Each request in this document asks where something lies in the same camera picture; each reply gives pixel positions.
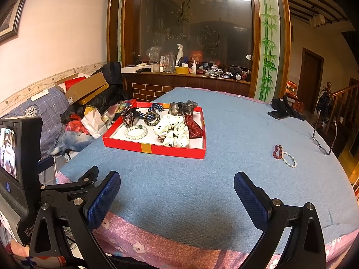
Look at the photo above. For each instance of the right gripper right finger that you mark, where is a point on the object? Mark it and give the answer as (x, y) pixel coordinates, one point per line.
(305, 245)

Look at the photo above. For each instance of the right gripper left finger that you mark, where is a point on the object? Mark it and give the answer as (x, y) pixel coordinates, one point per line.
(68, 214)

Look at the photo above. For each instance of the white dotted scrunchie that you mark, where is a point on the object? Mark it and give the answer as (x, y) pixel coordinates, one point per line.
(175, 129)

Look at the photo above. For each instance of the red jewelry tray box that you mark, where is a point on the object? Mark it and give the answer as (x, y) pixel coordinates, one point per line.
(141, 137)

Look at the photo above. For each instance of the blue striped strap watch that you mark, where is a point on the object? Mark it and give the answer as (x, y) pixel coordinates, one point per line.
(156, 107)

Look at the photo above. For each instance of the dark red polka scrunchie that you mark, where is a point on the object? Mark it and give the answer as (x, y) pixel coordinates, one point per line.
(195, 131)

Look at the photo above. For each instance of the grey metallic scrunchie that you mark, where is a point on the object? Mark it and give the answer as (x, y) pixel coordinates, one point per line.
(182, 108)

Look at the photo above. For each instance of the black beaded hair clip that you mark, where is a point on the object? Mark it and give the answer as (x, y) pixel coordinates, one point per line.
(131, 115)

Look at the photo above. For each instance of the red white plaid scrunchie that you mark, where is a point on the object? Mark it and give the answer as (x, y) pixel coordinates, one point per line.
(161, 138)

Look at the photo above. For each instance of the blue jeans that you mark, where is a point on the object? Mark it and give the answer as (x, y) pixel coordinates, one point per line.
(70, 141)

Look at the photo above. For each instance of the pink floral sheet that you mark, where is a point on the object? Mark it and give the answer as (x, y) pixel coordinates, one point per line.
(177, 218)

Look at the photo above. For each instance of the cardboard box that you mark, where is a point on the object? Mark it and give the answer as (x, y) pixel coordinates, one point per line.
(81, 88)

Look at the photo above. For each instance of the blue tablecloth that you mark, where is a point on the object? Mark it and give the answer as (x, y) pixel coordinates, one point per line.
(240, 136)

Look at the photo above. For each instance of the eyeglasses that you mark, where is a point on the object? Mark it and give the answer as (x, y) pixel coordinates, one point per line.
(326, 150)

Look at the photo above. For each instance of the wooden counter shelf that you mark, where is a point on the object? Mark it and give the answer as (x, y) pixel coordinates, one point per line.
(148, 86)

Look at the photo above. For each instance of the black smartphone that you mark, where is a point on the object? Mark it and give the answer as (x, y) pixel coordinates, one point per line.
(276, 114)

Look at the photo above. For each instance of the black pouch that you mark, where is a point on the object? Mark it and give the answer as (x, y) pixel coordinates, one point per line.
(282, 106)

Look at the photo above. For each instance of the wooden stair railing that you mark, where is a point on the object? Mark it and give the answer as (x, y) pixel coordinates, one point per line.
(342, 113)

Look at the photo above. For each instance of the glass pitcher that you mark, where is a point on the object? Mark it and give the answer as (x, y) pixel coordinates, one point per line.
(168, 63)

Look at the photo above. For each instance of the small white pump bottle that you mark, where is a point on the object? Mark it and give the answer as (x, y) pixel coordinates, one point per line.
(194, 67)

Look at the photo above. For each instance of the white spray bottle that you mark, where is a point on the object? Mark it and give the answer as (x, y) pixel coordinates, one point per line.
(180, 55)

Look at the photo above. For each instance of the brown wooden door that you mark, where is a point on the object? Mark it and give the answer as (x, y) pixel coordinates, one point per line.
(310, 79)

